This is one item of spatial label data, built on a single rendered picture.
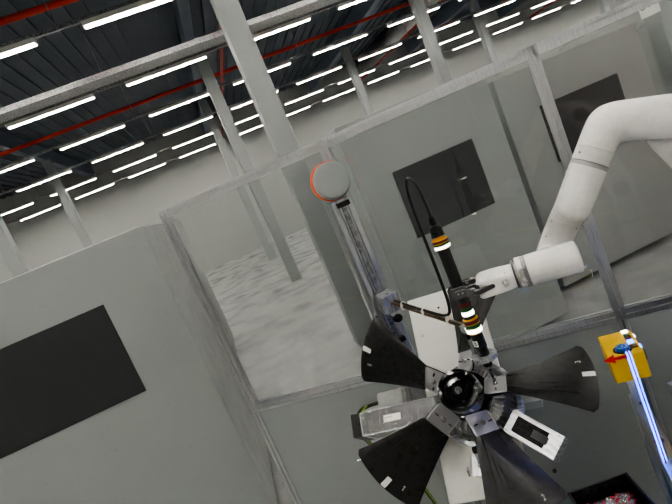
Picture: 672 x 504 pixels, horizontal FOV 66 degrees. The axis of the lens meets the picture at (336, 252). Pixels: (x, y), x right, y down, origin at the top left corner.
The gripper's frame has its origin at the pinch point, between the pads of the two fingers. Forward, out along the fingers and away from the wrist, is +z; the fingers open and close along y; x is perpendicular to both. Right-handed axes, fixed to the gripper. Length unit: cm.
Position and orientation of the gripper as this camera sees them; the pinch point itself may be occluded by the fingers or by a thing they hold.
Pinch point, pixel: (459, 290)
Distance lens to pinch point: 146.6
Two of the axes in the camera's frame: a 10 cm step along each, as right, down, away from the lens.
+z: -8.9, 3.1, 3.4
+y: 2.7, -2.6, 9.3
